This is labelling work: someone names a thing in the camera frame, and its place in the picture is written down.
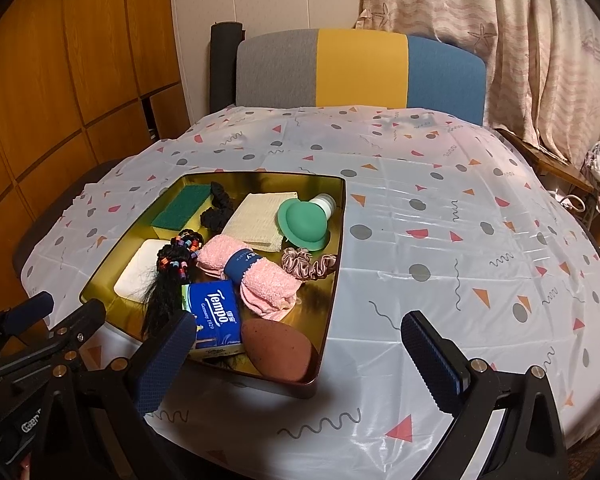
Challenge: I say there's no black scrunchie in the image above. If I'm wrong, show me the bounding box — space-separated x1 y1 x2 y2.
199 181 236 234

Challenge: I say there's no grey yellow blue chair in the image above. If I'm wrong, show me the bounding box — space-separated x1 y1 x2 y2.
235 27 487 126

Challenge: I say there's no pink patterned curtain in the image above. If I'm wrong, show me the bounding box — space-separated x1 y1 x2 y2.
357 0 600 162

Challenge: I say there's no brown makeup sponge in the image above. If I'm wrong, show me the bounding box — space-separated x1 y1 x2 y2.
240 318 317 381

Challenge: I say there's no patterned white tablecloth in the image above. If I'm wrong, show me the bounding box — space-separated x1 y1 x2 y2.
20 102 600 480

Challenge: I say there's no blue tissue pack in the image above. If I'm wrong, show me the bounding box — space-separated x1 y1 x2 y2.
180 279 246 359

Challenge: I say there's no black rolled mat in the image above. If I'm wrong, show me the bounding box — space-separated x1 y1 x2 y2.
209 21 244 114

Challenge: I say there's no beige scrubbing cloth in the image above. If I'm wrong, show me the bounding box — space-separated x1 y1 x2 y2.
219 191 301 253

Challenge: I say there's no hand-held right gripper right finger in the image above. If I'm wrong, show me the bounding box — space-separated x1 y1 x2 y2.
400 310 570 480

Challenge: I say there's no pink towel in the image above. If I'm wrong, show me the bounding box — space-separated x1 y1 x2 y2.
196 233 302 322

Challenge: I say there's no black beaded braided hairpiece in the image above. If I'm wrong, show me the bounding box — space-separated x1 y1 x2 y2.
140 228 206 337

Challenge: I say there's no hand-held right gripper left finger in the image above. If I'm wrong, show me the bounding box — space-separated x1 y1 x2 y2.
45 310 197 480

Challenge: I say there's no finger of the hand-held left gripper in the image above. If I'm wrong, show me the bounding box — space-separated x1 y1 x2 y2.
0 298 107 379
0 290 56 352

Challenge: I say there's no gold tin box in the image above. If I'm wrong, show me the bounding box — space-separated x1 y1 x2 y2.
79 171 349 400

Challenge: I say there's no green and yellow sponge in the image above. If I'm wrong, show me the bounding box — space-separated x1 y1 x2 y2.
150 182 212 239

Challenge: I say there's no white cable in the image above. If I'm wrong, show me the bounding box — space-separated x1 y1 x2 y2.
554 192 587 212

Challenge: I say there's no wooden cabinet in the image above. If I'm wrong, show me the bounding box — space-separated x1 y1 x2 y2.
0 0 192 307

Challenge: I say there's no pink satin scrunchie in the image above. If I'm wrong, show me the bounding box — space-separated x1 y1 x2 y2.
281 247 339 280

